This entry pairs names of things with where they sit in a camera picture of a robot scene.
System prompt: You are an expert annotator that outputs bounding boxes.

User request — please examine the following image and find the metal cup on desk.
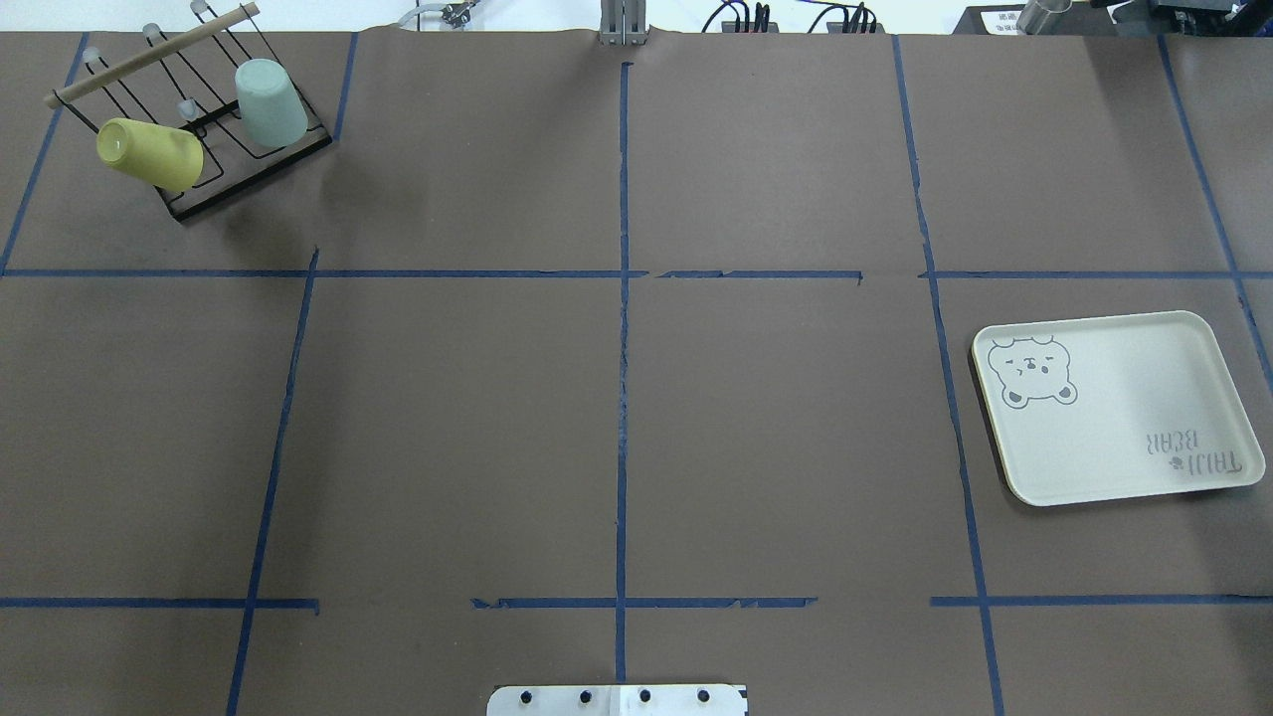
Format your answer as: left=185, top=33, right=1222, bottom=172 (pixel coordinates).
left=1015, top=0, right=1073, bottom=36

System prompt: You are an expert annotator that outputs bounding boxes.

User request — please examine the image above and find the pale green cup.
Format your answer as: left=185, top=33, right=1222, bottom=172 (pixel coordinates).
left=236, top=59, right=308, bottom=148

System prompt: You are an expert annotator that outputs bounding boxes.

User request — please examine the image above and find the yellow cup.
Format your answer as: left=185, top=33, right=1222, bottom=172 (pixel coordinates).
left=95, top=117, right=204, bottom=192

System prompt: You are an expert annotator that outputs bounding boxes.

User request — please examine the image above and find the black wire cup rack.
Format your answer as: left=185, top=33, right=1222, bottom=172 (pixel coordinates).
left=45, top=1, right=335, bottom=222

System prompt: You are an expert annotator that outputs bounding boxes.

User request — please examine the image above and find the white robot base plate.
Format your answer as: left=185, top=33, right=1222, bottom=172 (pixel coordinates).
left=485, top=683, right=750, bottom=715

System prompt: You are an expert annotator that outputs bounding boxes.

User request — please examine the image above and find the grey aluminium post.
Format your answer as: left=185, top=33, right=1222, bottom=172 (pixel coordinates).
left=600, top=0, right=649, bottom=47

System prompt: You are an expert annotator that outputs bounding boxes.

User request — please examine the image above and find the cream bear tray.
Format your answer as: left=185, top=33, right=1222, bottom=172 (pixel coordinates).
left=970, top=311, right=1267, bottom=507

